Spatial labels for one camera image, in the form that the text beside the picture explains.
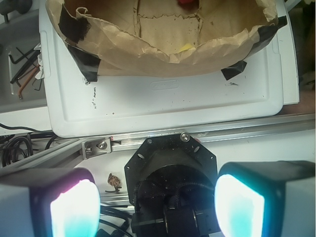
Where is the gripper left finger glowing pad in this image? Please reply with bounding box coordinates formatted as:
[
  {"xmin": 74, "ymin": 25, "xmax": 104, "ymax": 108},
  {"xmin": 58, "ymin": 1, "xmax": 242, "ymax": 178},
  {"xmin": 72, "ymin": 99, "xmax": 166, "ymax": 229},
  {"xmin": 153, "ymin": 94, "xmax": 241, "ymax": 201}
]
[{"xmin": 0, "ymin": 168, "xmax": 101, "ymax": 237}]

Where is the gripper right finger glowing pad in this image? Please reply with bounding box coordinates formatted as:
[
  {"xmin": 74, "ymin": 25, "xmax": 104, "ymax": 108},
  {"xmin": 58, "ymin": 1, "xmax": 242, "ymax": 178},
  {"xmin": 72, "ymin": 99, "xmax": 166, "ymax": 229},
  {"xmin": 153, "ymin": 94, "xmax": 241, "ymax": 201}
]
[{"xmin": 214, "ymin": 160, "xmax": 316, "ymax": 237}]

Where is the yellow green sponge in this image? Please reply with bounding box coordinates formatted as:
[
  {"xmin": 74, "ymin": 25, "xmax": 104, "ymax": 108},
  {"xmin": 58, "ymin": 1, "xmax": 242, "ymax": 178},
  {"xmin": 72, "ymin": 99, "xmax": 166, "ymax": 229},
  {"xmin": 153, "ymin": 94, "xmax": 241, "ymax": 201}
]
[{"xmin": 178, "ymin": 43, "xmax": 194, "ymax": 53}]

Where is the black allen key set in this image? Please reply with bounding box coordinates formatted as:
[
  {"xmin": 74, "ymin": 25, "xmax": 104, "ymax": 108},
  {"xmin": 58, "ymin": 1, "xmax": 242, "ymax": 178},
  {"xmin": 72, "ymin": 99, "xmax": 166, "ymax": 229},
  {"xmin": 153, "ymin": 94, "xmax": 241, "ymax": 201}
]
[{"xmin": 8, "ymin": 47, "xmax": 40, "ymax": 101}]

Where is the brown paper bag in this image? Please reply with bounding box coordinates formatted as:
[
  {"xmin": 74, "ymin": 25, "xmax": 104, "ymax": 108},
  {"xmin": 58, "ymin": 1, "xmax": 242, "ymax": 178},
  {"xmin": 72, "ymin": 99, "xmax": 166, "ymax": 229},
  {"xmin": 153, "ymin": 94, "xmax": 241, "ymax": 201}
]
[{"xmin": 45, "ymin": 0, "xmax": 287, "ymax": 81}]

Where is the red crumpled paper ball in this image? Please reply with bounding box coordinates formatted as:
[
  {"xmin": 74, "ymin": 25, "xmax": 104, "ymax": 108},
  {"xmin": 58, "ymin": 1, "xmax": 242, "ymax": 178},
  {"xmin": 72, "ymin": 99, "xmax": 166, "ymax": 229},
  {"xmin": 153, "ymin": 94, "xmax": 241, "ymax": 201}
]
[{"xmin": 178, "ymin": 0, "xmax": 195, "ymax": 4}]

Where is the aluminium frame rail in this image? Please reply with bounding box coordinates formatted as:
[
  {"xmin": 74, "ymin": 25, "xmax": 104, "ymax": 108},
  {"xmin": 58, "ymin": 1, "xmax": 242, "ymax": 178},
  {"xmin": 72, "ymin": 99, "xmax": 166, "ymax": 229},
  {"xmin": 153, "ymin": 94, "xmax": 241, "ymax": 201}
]
[{"xmin": 0, "ymin": 113, "xmax": 316, "ymax": 172}]

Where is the metal corner bracket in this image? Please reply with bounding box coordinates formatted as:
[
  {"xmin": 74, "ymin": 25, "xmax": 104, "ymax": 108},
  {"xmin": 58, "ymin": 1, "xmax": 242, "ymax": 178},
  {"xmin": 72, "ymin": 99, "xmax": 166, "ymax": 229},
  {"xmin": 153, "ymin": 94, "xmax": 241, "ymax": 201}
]
[{"xmin": 81, "ymin": 137, "xmax": 112, "ymax": 159}]

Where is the black cables bundle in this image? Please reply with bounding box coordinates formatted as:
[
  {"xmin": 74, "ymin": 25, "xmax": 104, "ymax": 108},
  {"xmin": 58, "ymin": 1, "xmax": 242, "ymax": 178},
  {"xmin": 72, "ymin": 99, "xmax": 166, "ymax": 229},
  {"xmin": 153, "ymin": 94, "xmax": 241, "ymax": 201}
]
[{"xmin": 0, "ymin": 123, "xmax": 60, "ymax": 168}]

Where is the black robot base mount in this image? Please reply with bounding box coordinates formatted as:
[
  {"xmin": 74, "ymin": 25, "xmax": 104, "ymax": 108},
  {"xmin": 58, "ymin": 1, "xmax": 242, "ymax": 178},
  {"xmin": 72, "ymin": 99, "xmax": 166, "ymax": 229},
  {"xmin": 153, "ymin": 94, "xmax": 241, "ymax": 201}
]
[{"xmin": 124, "ymin": 133, "xmax": 220, "ymax": 237}]

